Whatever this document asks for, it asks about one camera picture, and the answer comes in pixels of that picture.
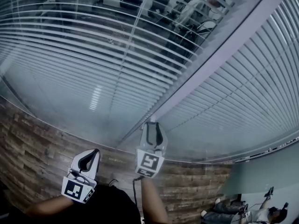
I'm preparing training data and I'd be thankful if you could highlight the thin black cable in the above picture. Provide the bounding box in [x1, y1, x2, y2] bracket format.
[132, 175, 143, 224]

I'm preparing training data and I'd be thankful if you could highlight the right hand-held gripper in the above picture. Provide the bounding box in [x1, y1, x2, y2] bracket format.
[135, 122, 168, 178]

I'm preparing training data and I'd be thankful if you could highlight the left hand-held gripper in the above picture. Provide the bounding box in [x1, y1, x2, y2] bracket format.
[61, 149, 101, 204]

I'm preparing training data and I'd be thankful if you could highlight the white window frame post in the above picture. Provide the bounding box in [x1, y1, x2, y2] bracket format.
[116, 0, 290, 147]

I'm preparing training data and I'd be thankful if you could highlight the person's left forearm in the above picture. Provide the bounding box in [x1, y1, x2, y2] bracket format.
[23, 194, 74, 219]

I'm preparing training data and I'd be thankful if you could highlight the person's black clothing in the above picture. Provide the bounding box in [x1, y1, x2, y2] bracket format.
[28, 184, 142, 224]

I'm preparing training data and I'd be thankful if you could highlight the person's right forearm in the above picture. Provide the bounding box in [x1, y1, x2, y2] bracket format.
[139, 176, 169, 224]

